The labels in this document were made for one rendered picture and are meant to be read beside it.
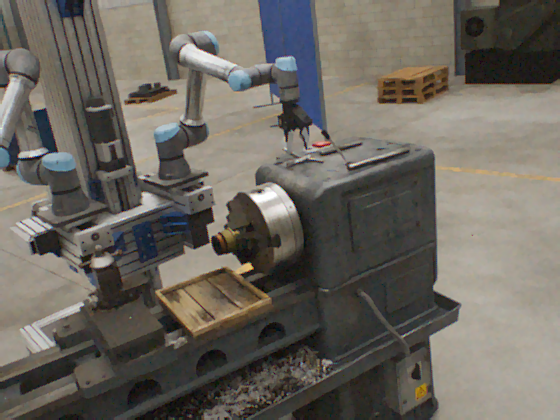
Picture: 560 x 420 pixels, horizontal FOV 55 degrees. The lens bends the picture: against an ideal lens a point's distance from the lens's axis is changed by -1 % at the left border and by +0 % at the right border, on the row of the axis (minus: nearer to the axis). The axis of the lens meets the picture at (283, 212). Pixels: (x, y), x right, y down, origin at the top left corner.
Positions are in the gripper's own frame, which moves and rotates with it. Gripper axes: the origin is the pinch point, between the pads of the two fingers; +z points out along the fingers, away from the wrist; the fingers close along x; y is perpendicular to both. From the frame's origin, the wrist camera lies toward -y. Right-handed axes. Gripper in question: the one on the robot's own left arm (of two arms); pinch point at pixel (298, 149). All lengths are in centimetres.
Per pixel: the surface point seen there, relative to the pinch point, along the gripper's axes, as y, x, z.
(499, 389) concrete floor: -41, -71, 130
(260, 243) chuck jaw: -25.5, 35.4, 20.2
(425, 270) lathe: -33, -33, 54
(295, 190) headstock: -20.0, 15.9, 7.9
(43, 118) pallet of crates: 701, 1, 60
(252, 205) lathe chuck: -16.6, 31.9, 9.6
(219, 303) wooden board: -17, 51, 41
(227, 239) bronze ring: -15.4, 42.8, 19.3
